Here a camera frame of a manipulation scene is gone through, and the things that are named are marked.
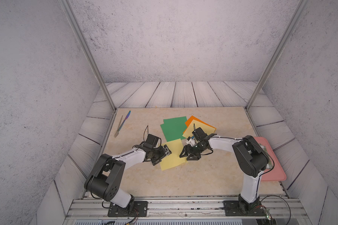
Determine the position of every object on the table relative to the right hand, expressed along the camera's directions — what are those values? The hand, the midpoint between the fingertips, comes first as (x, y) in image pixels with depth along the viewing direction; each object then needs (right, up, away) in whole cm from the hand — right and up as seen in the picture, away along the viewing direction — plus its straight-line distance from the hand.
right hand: (184, 158), depth 89 cm
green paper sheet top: (-6, +21, +23) cm, 32 cm away
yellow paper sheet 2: (+10, +19, +23) cm, 32 cm away
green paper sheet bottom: (-7, +17, +20) cm, 27 cm away
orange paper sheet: (+6, +23, +23) cm, 33 cm away
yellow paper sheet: (-6, -2, +5) cm, 8 cm away
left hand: (-9, +1, 0) cm, 9 cm away
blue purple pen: (-45, +25, +26) cm, 58 cm away
